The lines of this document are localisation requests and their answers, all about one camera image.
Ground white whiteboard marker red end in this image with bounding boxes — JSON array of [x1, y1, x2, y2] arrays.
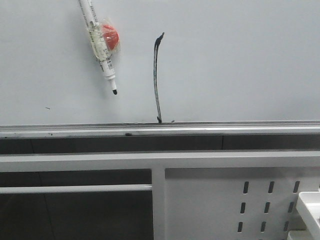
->
[[78, 0, 118, 95]]

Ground white plastic marker tray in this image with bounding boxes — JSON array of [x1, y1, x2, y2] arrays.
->
[[287, 191, 320, 240]]

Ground white whiteboard with aluminium frame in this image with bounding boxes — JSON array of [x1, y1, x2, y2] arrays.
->
[[0, 0, 320, 138]]

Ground white perforated metal stand frame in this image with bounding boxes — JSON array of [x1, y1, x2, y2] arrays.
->
[[0, 150, 320, 240]]

